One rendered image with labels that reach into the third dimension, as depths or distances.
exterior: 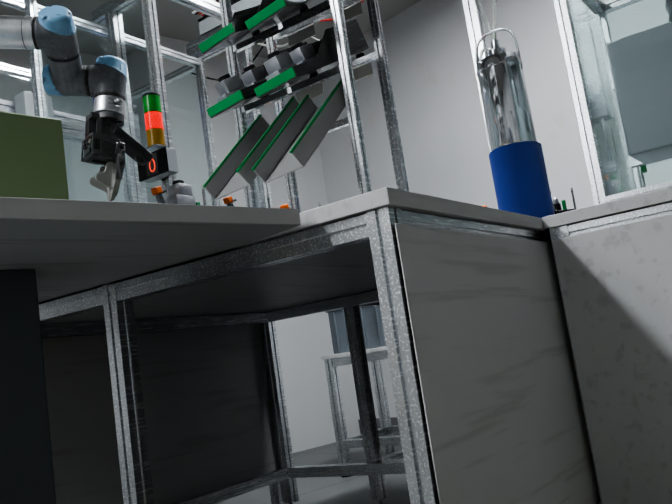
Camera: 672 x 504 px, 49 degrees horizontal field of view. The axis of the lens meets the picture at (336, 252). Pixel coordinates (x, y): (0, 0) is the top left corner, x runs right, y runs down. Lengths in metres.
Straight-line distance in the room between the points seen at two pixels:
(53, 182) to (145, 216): 0.40
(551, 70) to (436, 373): 3.57
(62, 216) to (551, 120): 3.83
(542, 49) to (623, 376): 3.16
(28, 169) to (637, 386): 1.37
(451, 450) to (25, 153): 0.93
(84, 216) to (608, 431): 1.29
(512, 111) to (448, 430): 1.21
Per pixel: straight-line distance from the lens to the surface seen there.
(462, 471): 1.32
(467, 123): 4.97
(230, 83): 1.75
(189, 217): 1.16
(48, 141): 1.51
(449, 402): 1.30
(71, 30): 1.89
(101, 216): 1.09
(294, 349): 5.34
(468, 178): 4.93
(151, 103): 2.22
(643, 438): 1.86
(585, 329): 1.86
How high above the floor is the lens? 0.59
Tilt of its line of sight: 8 degrees up
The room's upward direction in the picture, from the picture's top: 8 degrees counter-clockwise
